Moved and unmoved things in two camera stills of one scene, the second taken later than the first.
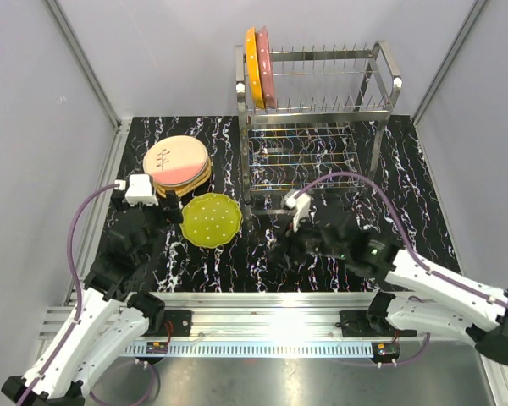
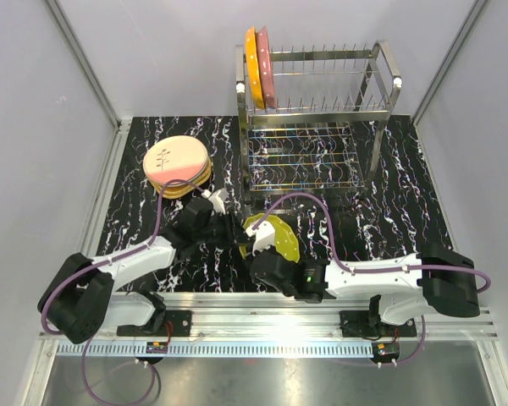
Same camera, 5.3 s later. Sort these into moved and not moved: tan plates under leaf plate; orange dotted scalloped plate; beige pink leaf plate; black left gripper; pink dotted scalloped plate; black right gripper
Moved: black right gripper; black left gripper
Not moved: pink dotted scalloped plate; orange dotted scalloped plate; beige pink leaf plate; tan plates under leaf plate
